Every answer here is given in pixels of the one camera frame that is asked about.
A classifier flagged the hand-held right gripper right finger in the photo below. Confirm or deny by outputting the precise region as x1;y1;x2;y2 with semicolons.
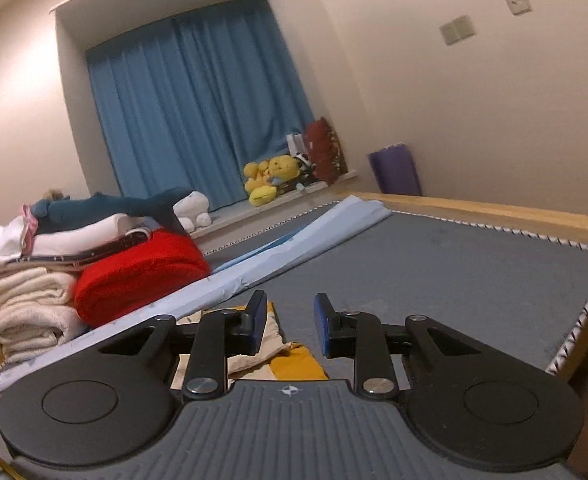
314;292;480;402

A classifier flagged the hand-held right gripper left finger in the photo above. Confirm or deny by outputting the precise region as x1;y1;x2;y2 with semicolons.
96;290;269;402

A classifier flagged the beige and yellow hooded jacket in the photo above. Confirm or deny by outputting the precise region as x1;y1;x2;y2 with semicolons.
171;300;331;392

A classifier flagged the light blue rolled sheet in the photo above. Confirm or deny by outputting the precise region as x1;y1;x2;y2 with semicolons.
0;196;391;394

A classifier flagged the white window sill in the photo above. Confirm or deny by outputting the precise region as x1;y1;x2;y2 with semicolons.
189;167;359;242

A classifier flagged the yellow duck plush toy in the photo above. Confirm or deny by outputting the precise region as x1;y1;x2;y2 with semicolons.
244;161;277;207

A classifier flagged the red folded blanket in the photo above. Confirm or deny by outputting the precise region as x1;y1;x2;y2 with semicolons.
74;228;211;329

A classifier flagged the yellow bear plush toy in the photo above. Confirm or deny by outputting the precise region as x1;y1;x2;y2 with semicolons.
267;156;303;186

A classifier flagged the black and white plush toy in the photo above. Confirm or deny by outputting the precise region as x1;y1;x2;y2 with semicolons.
294;152;319;181

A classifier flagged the purple bag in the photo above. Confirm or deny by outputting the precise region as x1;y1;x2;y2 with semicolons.
367;143;423;197

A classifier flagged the red cushion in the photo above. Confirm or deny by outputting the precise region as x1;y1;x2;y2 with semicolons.
306;116;347;186

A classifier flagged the white slatted box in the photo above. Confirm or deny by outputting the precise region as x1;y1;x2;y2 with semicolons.
286;132;309;157

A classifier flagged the white folded duvet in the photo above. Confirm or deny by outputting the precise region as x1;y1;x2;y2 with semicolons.
0;212;153;281

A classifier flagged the dark teal shark plush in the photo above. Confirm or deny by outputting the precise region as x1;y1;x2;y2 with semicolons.
30;187;197;236

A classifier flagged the blue curtain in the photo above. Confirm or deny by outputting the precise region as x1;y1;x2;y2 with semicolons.
84;0;317;213

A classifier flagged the cream folded blanket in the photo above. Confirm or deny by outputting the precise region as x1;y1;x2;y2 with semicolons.
0;305;88;365
0;267;82;333

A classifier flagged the pink and white cloth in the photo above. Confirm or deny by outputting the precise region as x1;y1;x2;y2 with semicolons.
0;202;39;267

